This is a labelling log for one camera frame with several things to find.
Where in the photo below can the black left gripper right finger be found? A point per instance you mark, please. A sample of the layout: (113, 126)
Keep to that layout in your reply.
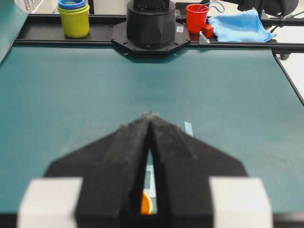
(202, 187)

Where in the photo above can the metal corner bracket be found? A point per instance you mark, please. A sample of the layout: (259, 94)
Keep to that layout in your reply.
(202, 39)

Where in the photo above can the blue cloth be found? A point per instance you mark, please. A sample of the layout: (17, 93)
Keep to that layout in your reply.
(243, 27)

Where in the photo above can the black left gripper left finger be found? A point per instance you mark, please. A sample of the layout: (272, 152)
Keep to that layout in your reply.
(92, 187)

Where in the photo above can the stacked green blue cups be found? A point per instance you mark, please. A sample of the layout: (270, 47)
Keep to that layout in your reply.
(74, 17)

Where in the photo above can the orange plastic cup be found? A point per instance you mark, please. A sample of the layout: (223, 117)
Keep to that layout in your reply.
(146, 205)

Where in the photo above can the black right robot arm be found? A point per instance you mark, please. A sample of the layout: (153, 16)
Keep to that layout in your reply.
(150, 29)

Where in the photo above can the black office chair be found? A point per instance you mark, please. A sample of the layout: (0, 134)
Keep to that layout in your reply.
(272, 7)

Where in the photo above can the small red block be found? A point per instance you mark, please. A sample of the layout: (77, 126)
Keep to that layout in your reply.
(207, 30)

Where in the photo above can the red plastic cup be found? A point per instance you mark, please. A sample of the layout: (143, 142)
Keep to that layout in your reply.
(196, 17)

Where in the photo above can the light blue tape strip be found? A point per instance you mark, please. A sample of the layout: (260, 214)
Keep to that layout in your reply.
(188, 129)

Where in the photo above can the black aluminium frame rail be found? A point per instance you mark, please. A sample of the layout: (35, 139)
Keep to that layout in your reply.
(82, 81)

